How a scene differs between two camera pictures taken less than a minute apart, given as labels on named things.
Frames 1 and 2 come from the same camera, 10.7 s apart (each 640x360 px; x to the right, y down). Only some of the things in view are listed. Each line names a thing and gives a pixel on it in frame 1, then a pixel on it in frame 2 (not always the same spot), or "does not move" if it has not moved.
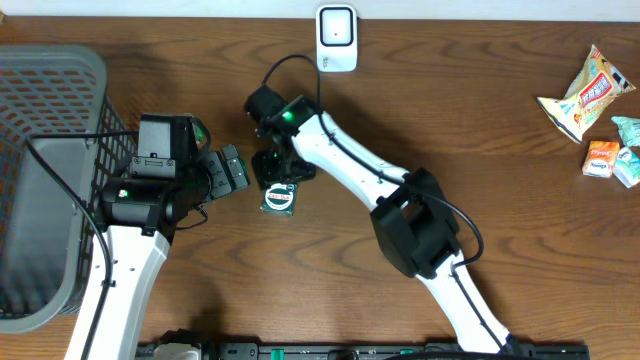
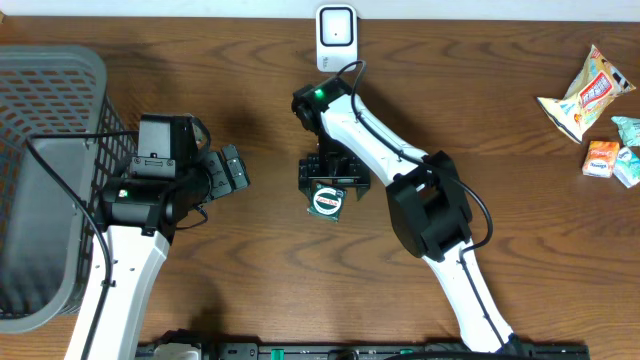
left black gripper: (220, 165) does not move
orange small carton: (600, 158) does not move
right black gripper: (265, 174) -> (355, 175)
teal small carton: (627, 166) does not move
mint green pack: (629, 130) does not move
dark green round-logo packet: (280, 199) -> (326, 202)
